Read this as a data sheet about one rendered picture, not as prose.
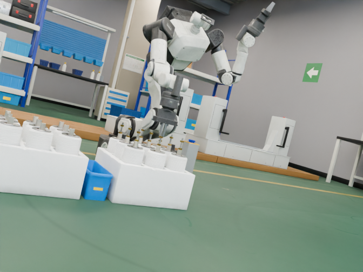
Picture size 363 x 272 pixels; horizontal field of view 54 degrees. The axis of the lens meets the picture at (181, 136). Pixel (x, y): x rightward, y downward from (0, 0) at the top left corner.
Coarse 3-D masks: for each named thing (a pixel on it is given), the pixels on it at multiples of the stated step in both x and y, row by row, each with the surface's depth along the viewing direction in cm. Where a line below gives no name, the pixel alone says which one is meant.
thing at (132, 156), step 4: (124, 148) 162; (128, 148) 160; (132, 148) 160; (124, 152) 161; (128, 152) 160; (132, 152) 159; (136, 152) 160; (140, 152) 161; (124, 156) 161; (128, 156) 160; (132, 156) 159; (136, 156) 160; (140, 156) 161; (124, 160) 160; (128, 160) 160; (132, 160) 160; (136, 160) 160; (140, 160) 162; (132, 164) 160; (136, 164) 161; (140, 164) 163
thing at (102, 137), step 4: (120, 116) 272; (124, 116) 268; (128, 116) 266; (116, 120) 271; (116, 124) 268; (116, 128) 267; (116, 132) 266; (100, 136) 255; (104, 136) 262; (108, 136) 268; (112, 136) 265; (116, 136) 263; (124, 136) 222; (100, 140) 246; (132, 140) 270; (100, 144) 245; (172, 144) 241; (172, 148) 240; (96, 152) 250; (176, 152) 239
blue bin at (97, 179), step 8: (88, 168) 179; (96, 168) 175; (104, 168) 165; (88, 176) 151; (96, 176) 151; (104, 176) 153; (112, 176) 155; (88, 184) 151; (96, 184) 152; (104, 184) 154; (88, 192) 151; (96, 192) 153; (104, 192) 154; (104, 200) 155
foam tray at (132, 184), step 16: (96, 160) 185; (112, 160) 164; (128, 176) 156; (144, 176) 160; (160, 176) 164; (176, 176) 168; (192, 176) 172; (112, 192) 156; (128, 192) 158; (144, 192) 161; (160, 192) 165; (176, 192) 169; (176, 208) 171
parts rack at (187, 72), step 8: (144, 72) 721; (176, 72) 762; (184, 72) 770; (192, 72) 713; (200, 72) 723; (208, 80) 803; (216, 80) 745; (144, 88) 708; (216, 88) 815; (136, 104) 724; (192, 104) 726
